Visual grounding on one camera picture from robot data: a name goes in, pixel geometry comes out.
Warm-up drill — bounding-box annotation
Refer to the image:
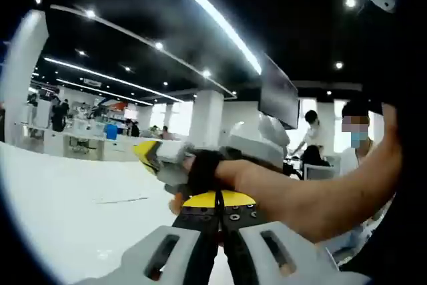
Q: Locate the large white pillar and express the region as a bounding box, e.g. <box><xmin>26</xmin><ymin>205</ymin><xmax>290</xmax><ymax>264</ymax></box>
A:
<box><xmin>4</xmin><ymin>9</ymin><xmax>50</xmax><ymax>148</ymax></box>

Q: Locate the white monitor back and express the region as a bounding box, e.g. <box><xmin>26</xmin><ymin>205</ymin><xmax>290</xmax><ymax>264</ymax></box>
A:
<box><xmin>305</xmin><ymin>163</ymin><xmax>336</xmax><ymax>181</ymax></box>

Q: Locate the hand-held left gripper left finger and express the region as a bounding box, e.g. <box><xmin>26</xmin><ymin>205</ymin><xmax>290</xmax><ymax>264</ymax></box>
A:
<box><xmin>71</xmin><ymin>190</ymin><xmax>222</xmax><ymax>285</ymax></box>

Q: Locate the hanging dark screen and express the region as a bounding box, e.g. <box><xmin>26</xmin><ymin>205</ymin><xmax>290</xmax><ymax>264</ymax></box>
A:
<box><xmin>258</xmin><ymin>53</ymin><xmax>300</xmax><ymax>131</ymax></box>

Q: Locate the red orange wall banner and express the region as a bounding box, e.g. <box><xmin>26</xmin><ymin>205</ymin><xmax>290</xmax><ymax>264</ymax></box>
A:
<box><xmin>99</xmin><ymin>97</ymin><xmax>129</xmax><ymax>113</ymax></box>

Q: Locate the slim white pillar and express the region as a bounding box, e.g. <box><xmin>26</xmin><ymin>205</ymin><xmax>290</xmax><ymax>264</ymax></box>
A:
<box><xmin>188</xmin><ymin>89</ymin><xmax>225</xmax><ymax>148</ymax></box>

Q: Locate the person with face mask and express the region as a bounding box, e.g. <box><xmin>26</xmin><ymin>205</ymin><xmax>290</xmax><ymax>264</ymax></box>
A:
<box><xmin>338</xmin><ymin>77</ymin><xmax>427</xmax><ymax>285</ymax></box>

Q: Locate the long ceiling light strip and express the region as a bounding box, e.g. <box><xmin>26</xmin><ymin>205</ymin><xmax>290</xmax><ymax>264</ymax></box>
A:
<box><xmin>145</xmin><ymin>0</ymin><xmax>263</xmax><ymax>75</ymax></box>
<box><xmin>43</xmin><ymin>57</ymin><xmax>185</xmax><ymax>103</ymax></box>

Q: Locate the person's right hand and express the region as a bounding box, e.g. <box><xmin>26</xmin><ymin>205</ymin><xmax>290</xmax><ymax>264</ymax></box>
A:
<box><xmin>168</xmin><ymin>149</ymin><xmax>244</xmax><ymax>215</ymax></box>

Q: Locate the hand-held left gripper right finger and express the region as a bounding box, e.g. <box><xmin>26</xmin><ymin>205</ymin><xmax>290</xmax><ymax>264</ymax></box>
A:
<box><xmin>220</xmin><ymin>189</ymin><xmax>373</xmax><ymax>285</ymax></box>

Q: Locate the row of white desks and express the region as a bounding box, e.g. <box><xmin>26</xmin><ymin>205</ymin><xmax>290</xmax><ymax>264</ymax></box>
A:
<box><xmin>19</xmin><ymin>123</ymin><xmax>143</xmax><ymax>162</ymax></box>

